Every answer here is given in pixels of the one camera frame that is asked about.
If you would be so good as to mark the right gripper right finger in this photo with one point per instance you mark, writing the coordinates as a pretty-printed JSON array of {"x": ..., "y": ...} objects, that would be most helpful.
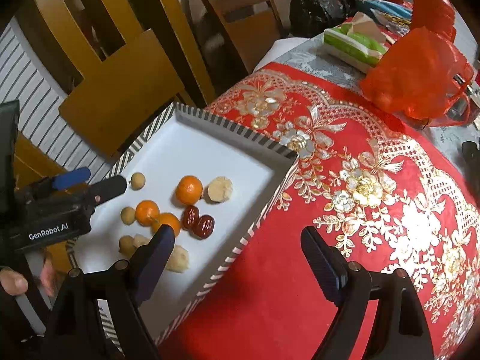
[{"x": 399, "y": 331}]

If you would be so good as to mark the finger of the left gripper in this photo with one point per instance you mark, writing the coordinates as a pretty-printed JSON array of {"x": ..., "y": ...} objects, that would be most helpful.
[
  {"x": 48, "y": 185},
  {"x": 100, "y": 192}
]

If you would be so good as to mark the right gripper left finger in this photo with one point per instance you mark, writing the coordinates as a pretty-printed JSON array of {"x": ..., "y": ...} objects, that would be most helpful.
[{"x": 95, "y": 315}]

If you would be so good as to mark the tan longan fruit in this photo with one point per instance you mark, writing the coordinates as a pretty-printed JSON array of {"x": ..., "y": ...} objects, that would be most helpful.
[{"x": 137, "y": 181}]

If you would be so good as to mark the small orange with stem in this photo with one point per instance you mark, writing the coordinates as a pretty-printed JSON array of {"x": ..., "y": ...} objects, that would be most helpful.
[{"x": 166, "y": 219}]

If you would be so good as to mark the large mandarin orange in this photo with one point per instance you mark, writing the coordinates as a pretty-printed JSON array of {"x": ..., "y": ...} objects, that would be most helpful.
[{"x": 189, "y": 190}]

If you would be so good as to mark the dark red jujube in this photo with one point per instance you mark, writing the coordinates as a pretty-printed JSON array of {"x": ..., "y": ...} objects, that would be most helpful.
[{"x": 203, "y": 226}]

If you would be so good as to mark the brown kiwi fruit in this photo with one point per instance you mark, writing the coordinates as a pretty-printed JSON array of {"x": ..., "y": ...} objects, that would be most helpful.
[{"x": 126, "y": 246}]

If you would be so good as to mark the pale sugarcane chunk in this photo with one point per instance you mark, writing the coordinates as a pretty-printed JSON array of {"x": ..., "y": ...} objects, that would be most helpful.
[{"x": 140, "y": 240}]

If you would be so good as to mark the person left hand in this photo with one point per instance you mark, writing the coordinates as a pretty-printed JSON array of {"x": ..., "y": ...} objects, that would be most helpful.
[{"x": 14, "y": 284}]

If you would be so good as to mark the yellow wooden chair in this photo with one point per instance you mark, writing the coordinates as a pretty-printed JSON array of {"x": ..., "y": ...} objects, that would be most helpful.
[{"x": 118, "y": 61}]

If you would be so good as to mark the white tray striped rim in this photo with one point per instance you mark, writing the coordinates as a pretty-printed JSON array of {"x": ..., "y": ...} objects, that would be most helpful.
[{"x": 188, "y": 141}]

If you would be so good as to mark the red gold floral tablecloth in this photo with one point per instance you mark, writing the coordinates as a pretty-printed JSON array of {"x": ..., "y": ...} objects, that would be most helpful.
[{"x": 375, "y": 189}]

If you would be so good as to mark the dark leafy greens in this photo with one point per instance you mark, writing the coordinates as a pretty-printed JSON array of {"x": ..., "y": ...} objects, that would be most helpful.
[{"x": 471, "y": 155}]

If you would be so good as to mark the wooden folding chair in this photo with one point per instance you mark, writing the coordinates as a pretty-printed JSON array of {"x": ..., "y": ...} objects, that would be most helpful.
[{"x": 249, "y": 28}]

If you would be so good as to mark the red plastic bag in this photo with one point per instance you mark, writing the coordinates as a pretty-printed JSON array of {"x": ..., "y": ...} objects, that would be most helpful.
[{"x": 422, "y": 75}]

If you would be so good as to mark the black plastic bag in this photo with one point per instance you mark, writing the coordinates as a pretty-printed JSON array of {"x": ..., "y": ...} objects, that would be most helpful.
[{"x": 309, "y": 18}]

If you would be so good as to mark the green white tissue pack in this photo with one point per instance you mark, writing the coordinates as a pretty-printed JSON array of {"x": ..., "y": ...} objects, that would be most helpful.
[{"x": 358, "y": 42}]

